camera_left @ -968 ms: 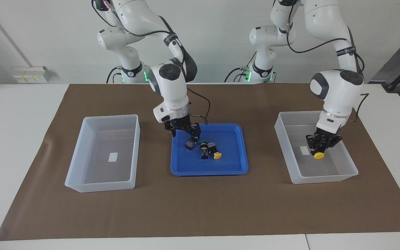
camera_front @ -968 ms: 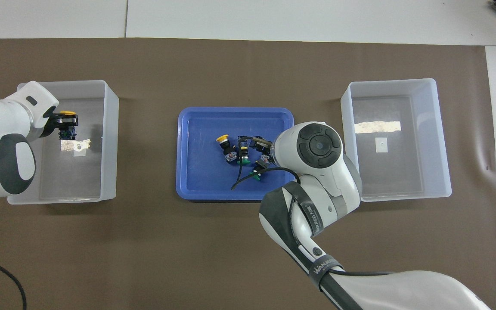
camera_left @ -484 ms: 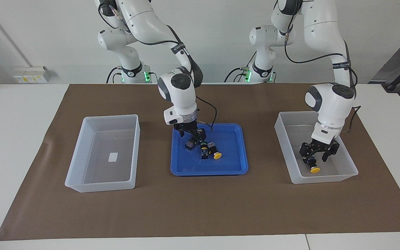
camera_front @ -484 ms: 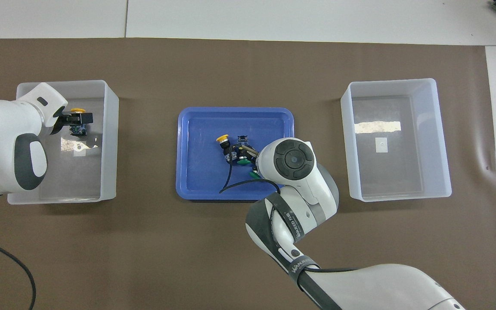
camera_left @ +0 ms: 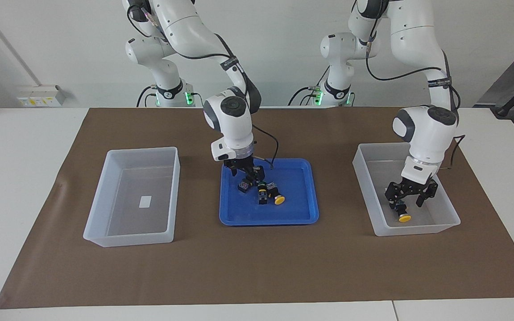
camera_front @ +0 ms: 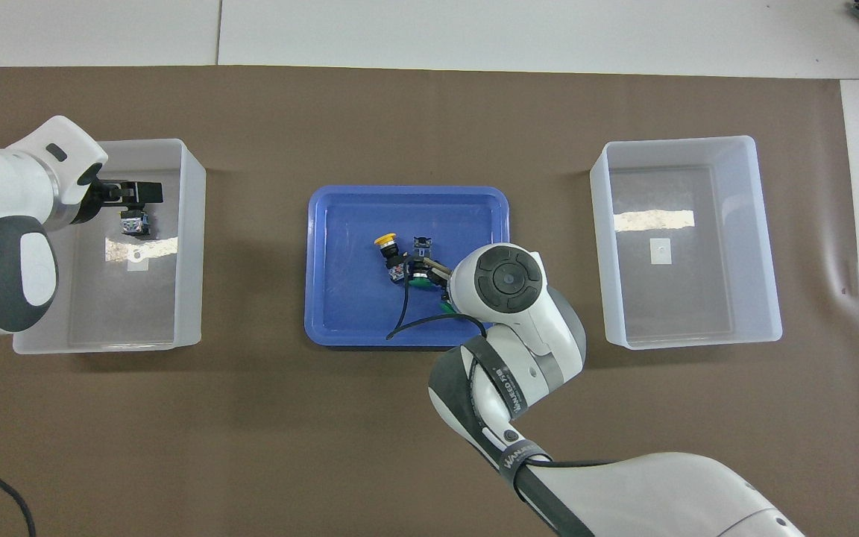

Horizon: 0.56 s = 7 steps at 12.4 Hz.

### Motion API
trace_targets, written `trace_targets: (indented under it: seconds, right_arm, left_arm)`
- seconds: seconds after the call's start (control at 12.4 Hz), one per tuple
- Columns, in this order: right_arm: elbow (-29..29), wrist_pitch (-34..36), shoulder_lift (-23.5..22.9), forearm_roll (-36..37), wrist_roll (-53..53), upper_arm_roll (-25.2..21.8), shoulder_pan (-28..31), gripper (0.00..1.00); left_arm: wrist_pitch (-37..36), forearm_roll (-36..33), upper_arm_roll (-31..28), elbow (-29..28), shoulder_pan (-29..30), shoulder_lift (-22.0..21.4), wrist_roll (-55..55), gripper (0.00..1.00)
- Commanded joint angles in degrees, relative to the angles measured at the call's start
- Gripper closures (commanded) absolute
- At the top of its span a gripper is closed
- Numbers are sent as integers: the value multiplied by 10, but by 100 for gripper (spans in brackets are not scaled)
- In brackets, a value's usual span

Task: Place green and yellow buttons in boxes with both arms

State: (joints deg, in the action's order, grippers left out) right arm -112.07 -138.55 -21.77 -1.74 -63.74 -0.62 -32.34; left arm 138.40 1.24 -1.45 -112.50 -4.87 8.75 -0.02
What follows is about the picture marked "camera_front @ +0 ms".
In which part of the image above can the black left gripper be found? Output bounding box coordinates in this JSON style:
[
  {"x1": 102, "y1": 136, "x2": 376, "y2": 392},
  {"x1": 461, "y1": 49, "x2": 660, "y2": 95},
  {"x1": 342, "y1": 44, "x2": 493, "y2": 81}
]
[{"x1": 74, "y1": 180, "x2": 165, "y2": 226}]

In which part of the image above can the blue plastic tray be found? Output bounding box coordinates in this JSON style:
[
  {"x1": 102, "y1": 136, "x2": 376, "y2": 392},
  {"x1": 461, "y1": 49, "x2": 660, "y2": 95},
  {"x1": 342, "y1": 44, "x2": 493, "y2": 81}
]
[{"x1": 304, "y1": 185, "x2": 511, "y2": 348}]

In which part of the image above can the translucent white plastic box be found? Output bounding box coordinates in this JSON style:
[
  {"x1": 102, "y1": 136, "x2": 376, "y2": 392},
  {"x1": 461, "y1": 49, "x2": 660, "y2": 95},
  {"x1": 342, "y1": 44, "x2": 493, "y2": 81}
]
[
  {"x1": 590, "y1": 135, "x2": 783, "y2": 350},
  {"x1": 12, "y1": 138, "x2": 207, "y2": 355}
]

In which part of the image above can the brown table mat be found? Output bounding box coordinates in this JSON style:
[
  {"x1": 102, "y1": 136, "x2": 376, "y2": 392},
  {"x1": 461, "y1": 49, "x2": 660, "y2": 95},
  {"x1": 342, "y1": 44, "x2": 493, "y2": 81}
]
[{"x1": 0, "y1": 66, "x2": 859, "y2": 537}]

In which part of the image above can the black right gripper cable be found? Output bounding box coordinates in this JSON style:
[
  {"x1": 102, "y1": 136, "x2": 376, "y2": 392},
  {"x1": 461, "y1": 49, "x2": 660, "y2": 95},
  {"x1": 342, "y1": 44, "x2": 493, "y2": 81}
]
[{"x1": 387, "y1": 280, "x2": 488, "y2": 342}]

